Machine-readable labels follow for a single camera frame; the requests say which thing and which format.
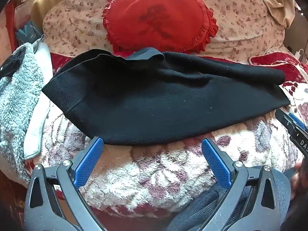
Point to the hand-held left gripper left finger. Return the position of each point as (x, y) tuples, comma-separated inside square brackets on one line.
[(88, 161)]

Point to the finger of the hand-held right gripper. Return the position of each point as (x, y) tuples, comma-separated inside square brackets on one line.
[(293, 119)]

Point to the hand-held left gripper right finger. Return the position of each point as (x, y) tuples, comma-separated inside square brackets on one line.
[(216, 163)]

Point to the black knit pants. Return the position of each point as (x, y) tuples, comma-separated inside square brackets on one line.
[(156, 105)]

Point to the person's dark knit trousers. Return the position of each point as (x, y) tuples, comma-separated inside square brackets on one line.
[(281, 185)]

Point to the red floral plush blanket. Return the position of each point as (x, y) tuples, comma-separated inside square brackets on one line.
[(144, 173)]

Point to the grey fluffy fleece garment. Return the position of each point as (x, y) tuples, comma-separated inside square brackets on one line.
[(16, 96)]

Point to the white cloth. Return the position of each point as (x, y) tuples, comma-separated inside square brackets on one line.
[(44, 60)]

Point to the floral quilt bundle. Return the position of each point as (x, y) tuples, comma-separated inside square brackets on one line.
[(240, 16)]

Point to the beige crumpled cloth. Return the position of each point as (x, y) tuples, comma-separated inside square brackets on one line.
[(276, 0)]

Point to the black item on towel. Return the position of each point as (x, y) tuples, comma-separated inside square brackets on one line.
[(10, 62)]

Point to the grey-blue box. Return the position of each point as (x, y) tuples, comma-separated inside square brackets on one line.
[(27, 32)]

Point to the red ruffled pillow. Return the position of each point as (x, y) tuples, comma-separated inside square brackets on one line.
[(156, 16)]

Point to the yellow cloth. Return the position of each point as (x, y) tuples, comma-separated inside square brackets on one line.
[(45, 2)]

